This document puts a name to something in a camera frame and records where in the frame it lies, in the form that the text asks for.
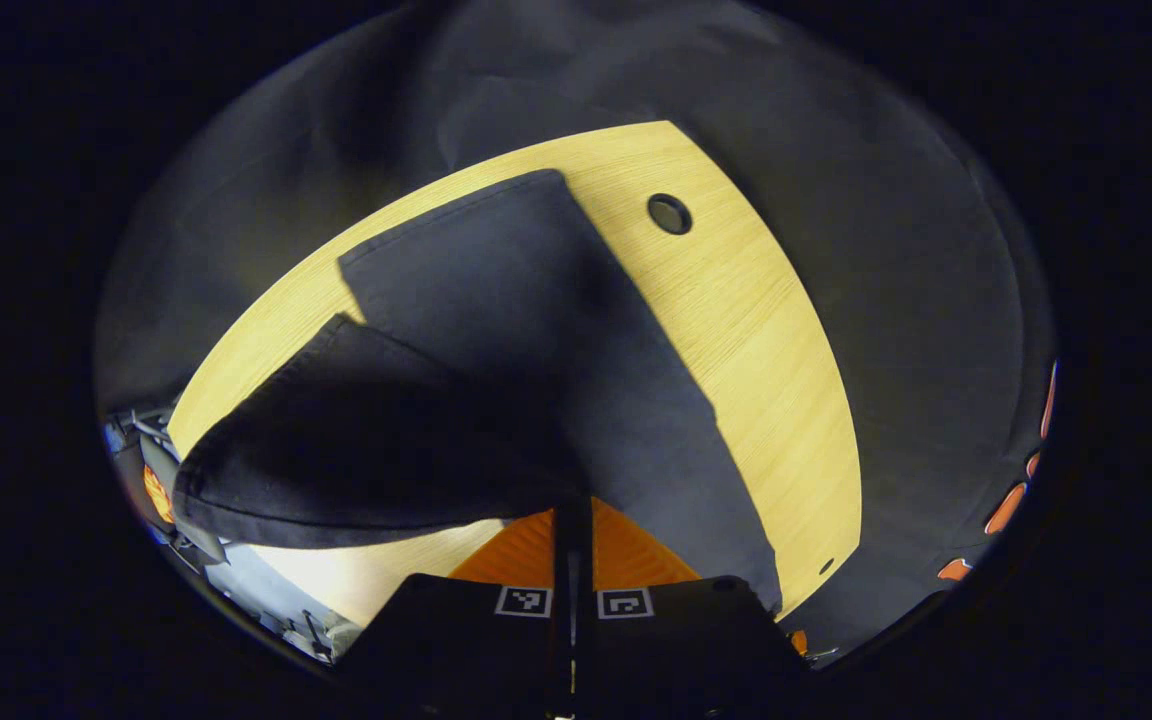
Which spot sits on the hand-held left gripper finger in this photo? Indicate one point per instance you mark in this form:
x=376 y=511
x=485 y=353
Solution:
x=584 y=560
x=562 y=560

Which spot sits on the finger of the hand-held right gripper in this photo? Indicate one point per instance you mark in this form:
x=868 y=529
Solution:
x=156 y=492

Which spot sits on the dark blue jeans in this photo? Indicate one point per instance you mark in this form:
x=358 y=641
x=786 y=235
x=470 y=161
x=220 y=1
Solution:
x=536 y=330

